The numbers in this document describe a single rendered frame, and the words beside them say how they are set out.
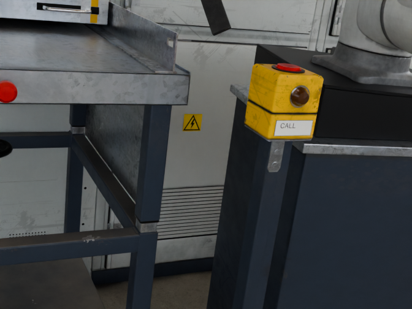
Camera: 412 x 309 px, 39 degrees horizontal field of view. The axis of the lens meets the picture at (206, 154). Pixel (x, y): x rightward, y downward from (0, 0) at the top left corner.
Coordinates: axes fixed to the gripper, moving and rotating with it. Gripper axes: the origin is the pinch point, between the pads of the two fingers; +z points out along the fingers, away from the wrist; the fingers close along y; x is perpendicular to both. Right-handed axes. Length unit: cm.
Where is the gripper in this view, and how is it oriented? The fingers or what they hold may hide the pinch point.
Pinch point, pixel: (205, 3)
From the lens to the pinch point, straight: 85.4
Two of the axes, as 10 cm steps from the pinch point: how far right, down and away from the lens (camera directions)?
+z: 2.8, 9.0, -3.4
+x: -9.1, 3.6, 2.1
